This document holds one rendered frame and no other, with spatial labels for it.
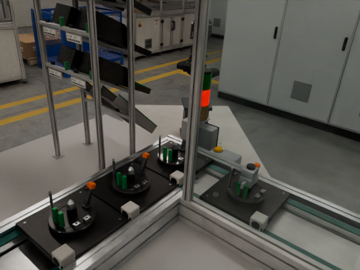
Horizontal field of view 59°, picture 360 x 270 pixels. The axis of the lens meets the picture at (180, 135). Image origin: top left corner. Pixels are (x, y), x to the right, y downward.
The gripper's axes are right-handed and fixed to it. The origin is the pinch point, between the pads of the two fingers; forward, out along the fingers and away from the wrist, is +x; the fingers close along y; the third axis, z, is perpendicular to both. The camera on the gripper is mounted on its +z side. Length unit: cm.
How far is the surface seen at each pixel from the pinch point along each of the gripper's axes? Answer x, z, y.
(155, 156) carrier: 28.4, 22.8, -2.2
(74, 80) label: -2.9, 42.0, -26.3
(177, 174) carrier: 26.4, 29.3, 14.8
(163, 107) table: 40, -39, -52
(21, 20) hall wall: 106, -348, -846
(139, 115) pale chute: 15.9, 18.2, -16.3
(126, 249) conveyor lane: 34, 62, 22
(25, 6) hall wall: 72, -367, -846
